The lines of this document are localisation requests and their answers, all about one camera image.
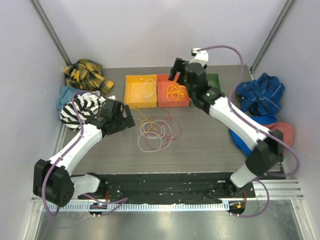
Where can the blue plaid cloth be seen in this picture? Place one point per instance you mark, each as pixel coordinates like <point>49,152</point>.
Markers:
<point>262,96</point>

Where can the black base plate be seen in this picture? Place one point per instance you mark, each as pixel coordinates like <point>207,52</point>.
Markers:
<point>171,188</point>

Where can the green plastic bin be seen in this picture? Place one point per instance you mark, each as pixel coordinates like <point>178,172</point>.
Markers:
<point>215,80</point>

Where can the bright blue cloth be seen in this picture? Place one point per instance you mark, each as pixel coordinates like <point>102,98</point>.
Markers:
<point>265,120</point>

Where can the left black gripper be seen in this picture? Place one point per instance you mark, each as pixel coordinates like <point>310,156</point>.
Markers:
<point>126,122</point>

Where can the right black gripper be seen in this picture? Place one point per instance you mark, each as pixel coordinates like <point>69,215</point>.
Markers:
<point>177,68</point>

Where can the yellow plaid cloth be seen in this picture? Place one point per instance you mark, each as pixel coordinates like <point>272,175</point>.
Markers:
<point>87,75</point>

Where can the red plastic bin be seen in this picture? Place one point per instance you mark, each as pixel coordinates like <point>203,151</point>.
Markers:
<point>170,94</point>

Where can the aluminium frame post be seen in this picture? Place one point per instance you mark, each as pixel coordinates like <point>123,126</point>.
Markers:
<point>280,19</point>
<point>50,30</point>

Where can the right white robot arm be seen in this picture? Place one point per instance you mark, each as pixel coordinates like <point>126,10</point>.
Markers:
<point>264,144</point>

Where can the salmon red cloth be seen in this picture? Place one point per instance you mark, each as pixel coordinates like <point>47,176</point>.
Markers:
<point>287,131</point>

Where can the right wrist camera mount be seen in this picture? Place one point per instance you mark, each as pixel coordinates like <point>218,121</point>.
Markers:
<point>199,56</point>

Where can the black white striped cloth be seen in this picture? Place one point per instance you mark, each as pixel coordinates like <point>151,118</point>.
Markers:
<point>83,106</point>

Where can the teal cloth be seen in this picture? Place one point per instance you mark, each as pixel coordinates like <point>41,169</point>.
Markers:
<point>65,96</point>

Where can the right aluminium frame post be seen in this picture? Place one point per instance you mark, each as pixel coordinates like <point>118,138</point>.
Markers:
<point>280,19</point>

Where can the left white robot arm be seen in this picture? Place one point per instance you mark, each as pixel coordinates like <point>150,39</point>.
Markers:
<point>53,180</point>

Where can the yellow plastic bin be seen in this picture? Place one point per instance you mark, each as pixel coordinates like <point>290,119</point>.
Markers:
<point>141,91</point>

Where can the left aluminium frame post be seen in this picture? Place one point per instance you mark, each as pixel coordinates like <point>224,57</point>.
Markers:
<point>50,30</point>

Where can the white slotted cable duct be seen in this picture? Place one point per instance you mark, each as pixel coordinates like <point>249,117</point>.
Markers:
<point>80,206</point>

